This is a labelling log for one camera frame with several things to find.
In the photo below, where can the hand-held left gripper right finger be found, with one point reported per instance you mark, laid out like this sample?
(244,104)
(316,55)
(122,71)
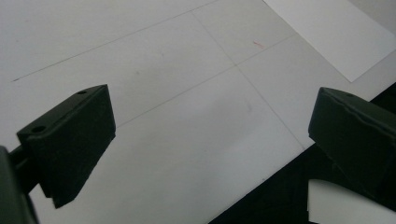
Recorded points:
(355,137)

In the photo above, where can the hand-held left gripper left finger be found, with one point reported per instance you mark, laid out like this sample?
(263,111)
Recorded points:
(71,140)

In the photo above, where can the white paper sheet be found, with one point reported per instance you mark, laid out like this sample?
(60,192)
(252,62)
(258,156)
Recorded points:
(327,28)

